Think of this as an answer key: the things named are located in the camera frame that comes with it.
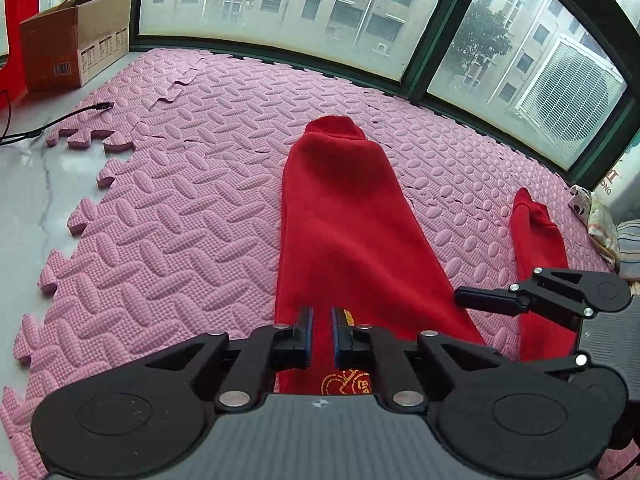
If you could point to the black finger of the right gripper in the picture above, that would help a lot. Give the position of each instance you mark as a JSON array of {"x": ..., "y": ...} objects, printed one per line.
[{"x": 565, "y": 297}]

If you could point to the red fleece trousers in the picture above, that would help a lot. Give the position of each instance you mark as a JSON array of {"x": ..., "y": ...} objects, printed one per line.
[{"x": 350, "y": 240}]

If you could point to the floral patterned cloth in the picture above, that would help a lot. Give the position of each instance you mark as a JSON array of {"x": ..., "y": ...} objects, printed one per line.
[{"x": 598, "y": 222}]

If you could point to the striped folded cloth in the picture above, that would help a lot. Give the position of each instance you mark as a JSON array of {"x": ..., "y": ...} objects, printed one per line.
[{"x": 628, "y": 234}]

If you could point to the pink foam floor mat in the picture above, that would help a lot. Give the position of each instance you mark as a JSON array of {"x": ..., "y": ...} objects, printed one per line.
[{"x": 186, "y": 241}]

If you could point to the brown cardboard box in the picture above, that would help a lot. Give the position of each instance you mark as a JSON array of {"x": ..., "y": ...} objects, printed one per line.
[{"x": 67, "y": 46}]

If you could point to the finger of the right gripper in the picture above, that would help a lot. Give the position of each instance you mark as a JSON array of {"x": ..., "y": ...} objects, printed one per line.
[{"x": 557, "y": 367}]

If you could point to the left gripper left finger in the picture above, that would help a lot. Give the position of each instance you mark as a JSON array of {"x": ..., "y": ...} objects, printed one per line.
[{"x": 238, "y": 374}]

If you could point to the white air conditioner unit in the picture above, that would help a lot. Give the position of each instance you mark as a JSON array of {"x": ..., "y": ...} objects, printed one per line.
[{"x": 571, "y": 95}]

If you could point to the red plastic stool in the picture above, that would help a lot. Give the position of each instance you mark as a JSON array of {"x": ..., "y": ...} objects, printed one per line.
[{"x": 13, "y": 83}]

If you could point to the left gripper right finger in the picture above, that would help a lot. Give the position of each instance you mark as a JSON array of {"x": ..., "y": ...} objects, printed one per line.
[{"x": 406, "y": 374}]

